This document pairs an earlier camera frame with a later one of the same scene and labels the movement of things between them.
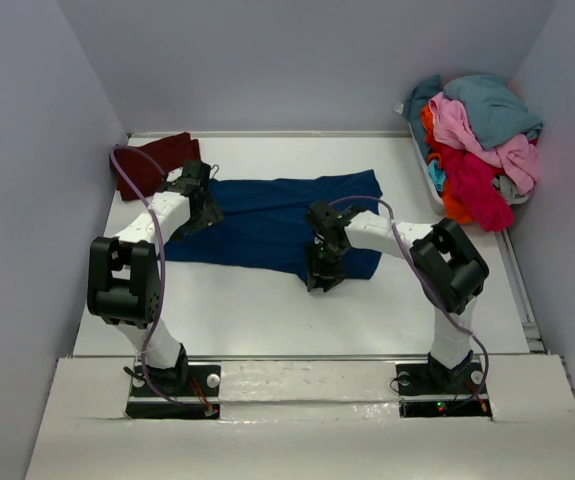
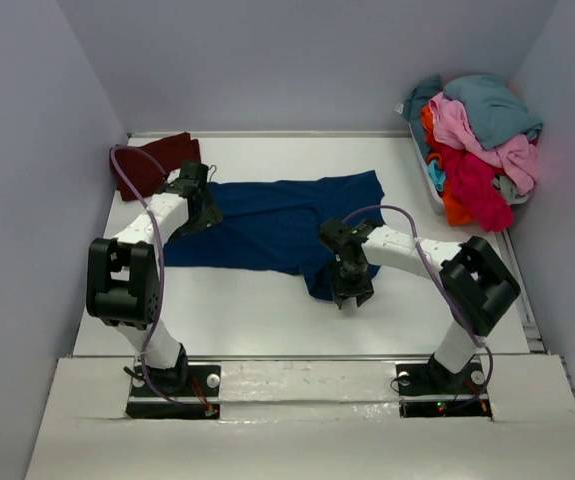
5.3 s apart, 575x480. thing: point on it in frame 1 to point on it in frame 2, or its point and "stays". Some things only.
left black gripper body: [209, 216] stays
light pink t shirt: [518, 157] stays
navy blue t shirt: [265, 223] stays
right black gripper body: [327, 262] to [348, 280]
